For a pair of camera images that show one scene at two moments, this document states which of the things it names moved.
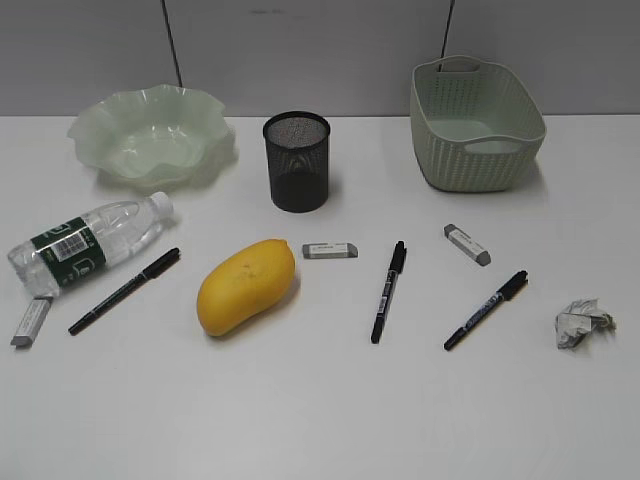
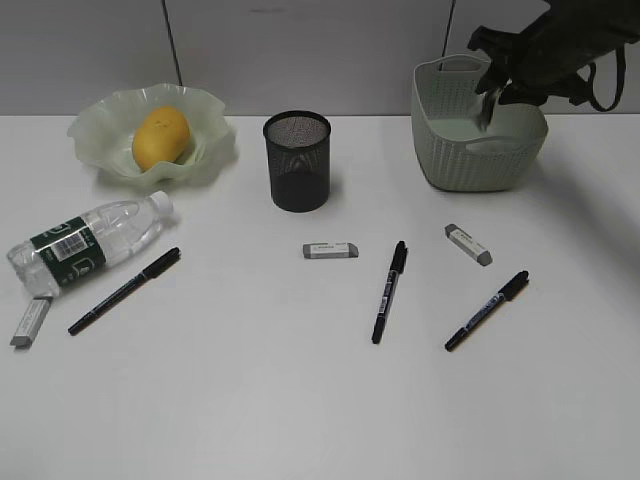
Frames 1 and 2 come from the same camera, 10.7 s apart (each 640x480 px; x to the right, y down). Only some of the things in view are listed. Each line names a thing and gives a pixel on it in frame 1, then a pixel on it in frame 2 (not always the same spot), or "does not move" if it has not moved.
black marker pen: x=515 y=283 does not move
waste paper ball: x=579 y=317 → x=488 y=105
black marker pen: x=126 y=288 does not move
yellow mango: x=243 y=282 → x=163 y=136
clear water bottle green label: x=87 y=243 does not move
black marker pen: x=394 y=271 does not move
